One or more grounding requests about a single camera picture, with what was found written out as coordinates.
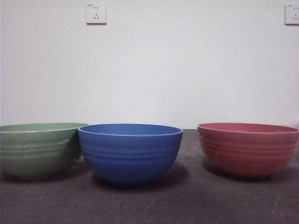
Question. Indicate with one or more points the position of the red ribbed bowl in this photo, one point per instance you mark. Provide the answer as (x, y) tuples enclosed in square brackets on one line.
[(247, 151)]

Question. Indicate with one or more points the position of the green ribbed bowl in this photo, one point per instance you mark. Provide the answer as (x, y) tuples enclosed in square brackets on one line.
[(35, 154)]

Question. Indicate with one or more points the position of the blue ribbed bowl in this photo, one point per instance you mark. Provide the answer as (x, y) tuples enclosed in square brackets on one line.
[(130, 156)]

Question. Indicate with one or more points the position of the white wall socket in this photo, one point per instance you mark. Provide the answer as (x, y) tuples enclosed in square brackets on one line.
[(96, 14), (292, 15)]

